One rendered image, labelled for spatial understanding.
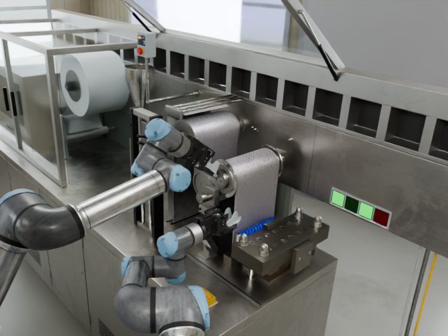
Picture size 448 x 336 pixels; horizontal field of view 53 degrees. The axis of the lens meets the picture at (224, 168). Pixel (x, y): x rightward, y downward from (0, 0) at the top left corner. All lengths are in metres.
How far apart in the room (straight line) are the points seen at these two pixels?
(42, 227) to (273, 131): 1.07
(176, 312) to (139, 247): 0.78
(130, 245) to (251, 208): 0.53
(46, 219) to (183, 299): 0.39
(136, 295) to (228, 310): 0.49
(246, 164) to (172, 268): 0.47
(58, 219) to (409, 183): 1.09
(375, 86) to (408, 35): 2.19
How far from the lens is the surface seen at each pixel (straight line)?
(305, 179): 1.84
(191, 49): 2.23
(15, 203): 1.28
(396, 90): 1.57
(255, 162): 1.71
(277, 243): 1.72
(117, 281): 2.10
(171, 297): 1.19
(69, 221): 1.18
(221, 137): 1.85
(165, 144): 1.42
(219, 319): 1.57
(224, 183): 1.64
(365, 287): 3.36
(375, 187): 1.68
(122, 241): 1.96
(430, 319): 3.27
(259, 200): 1.78
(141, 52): 1.97
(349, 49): 3.90
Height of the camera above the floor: 1.96
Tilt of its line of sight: 24 degrees down
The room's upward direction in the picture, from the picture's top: 3 degrees clockwise
